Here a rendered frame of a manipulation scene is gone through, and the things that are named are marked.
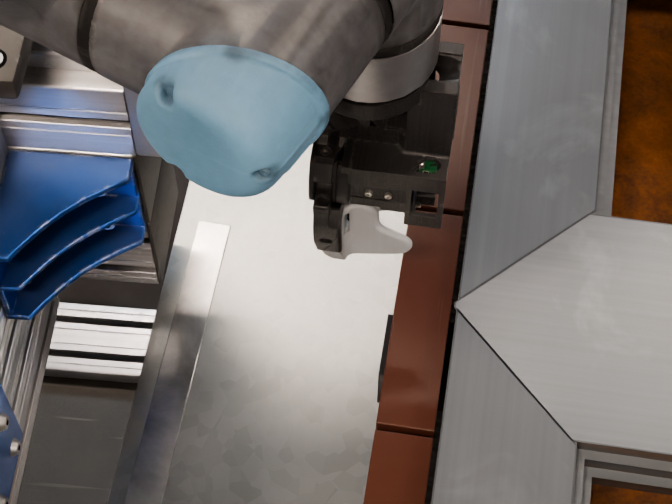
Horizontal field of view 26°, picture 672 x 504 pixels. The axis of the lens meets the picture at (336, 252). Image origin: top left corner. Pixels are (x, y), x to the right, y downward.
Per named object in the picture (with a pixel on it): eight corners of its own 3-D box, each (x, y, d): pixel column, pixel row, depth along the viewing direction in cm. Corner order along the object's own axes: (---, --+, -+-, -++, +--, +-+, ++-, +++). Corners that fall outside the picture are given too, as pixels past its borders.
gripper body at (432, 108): (439, 239, 88) (453, 121, 78) (299, 220, 89) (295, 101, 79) (453, 137, 92) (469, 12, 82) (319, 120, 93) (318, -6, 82)
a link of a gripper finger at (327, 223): (337, 272, 92) (338, 195, 85) (313, 268, 92) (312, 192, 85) (349, 210, 94) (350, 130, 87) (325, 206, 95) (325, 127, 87)
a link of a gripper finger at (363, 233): (406, 299, 97) (412, 225, 89) (318, 287, 97) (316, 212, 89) (412, 259, 98) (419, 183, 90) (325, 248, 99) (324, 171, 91)
